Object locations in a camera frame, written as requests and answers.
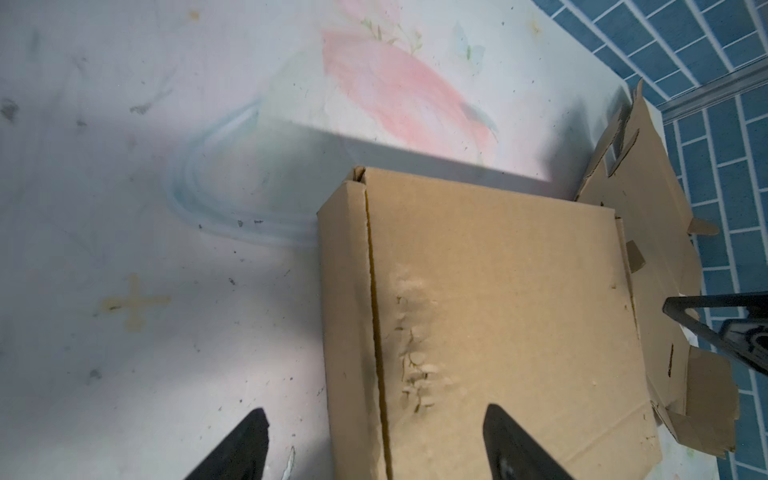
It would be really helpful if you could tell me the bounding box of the right flat cardboard blank stack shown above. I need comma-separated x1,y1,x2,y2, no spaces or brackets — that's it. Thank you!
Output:
575,89,739,457

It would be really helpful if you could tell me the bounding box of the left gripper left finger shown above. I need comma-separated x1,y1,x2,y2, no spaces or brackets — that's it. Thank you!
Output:
185,408,269,480

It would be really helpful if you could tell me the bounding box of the brown cardboard box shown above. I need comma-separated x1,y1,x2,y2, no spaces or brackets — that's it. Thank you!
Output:
317,167,662,479

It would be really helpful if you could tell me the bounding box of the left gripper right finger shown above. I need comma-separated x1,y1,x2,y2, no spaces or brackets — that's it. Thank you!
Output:
483,404,573,480

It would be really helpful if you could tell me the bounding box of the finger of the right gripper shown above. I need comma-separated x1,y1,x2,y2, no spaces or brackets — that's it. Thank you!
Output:
719,319,767,360
662,292,767,375

